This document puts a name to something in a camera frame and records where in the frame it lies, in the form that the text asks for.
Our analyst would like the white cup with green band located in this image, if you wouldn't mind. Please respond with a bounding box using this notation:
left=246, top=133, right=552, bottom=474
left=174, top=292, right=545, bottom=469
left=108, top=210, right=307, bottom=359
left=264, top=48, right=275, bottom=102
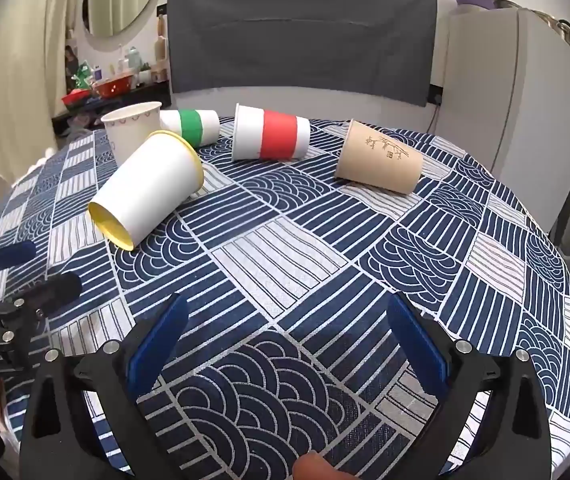
left=159, top=108, right=221, bottom=148

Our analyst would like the dark grey chair back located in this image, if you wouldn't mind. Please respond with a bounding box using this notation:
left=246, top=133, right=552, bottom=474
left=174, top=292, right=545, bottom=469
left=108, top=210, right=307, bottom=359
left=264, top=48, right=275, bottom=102
left=166, top=0, right=439, bottom=108

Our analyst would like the metal pot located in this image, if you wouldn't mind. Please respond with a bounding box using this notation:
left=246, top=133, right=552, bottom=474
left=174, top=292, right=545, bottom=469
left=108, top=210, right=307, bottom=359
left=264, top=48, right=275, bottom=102
left=529, top=7, right=570, bottom=52

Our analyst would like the cream curtain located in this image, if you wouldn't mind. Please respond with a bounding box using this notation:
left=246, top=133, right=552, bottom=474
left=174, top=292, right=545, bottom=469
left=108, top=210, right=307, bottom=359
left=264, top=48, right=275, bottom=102
left=0, top=0, right=83, bottom=201

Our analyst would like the white cup with yellow rim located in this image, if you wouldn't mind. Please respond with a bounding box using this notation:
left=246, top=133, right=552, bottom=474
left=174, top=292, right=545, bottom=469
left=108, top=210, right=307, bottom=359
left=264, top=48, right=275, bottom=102
left=88, top=130, right=205, bottom=251

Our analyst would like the person's right hand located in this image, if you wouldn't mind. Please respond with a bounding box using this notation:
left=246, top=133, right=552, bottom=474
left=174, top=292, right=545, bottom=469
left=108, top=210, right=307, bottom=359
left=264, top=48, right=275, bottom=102
left=292, top=451, right=363, bottom=480

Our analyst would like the white cup with scalloped print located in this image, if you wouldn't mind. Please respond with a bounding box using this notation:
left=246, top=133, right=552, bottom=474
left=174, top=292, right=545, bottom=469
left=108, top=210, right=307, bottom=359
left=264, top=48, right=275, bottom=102
left=101, top=101, right=163, bottom=166

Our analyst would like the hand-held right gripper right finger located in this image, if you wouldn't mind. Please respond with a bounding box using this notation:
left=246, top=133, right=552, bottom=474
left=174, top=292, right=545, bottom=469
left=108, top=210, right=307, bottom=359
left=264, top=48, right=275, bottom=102
left=389, top=292, right=552, bottom=480

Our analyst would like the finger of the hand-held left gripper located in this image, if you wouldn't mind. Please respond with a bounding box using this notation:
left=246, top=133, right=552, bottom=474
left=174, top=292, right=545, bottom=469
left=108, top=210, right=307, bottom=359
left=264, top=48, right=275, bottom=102
left=12, top=272, right=84, bottom=320
left=0, top=240, right=36, bottom=287

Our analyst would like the dark shelf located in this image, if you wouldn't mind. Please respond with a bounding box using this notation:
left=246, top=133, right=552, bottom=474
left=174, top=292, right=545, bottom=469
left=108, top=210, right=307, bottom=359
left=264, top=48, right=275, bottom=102
left=52, top=82, right=172, bottom=137

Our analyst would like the red dotted bowl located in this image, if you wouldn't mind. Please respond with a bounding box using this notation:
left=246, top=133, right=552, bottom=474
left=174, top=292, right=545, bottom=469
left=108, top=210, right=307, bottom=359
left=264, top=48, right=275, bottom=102
left=93, top=72, right=135, bottom=99

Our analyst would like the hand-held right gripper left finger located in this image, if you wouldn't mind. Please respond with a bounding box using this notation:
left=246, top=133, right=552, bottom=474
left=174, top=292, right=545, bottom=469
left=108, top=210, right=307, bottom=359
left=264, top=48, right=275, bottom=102
left=20, top=292, right=191, bottom=480

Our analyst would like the blue patterned tablecloth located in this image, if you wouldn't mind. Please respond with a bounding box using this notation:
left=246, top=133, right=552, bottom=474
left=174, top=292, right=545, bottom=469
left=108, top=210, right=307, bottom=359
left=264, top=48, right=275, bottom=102
left=0, top=115, right=570, bottom=480

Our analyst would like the white refrigerator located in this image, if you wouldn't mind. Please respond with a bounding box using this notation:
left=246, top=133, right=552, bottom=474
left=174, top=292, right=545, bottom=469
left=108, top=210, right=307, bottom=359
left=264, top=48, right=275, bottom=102
left=434, top=7, right=570, bottom=237

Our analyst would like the brown paper cup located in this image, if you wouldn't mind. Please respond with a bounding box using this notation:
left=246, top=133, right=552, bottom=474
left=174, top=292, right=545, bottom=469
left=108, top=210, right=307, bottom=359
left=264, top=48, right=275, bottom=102
left=334, top=119, right=425, bottom=196

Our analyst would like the white cup with red band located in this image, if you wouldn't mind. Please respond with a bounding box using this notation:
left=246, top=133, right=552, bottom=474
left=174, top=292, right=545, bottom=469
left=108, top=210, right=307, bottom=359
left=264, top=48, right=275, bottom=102
left=231, top=103, right=312, bottom=162

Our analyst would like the red and green tray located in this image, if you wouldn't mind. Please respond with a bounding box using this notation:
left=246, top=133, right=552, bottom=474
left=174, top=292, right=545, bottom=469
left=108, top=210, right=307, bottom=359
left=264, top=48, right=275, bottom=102
left=61, top=89, right=94, bottom=109

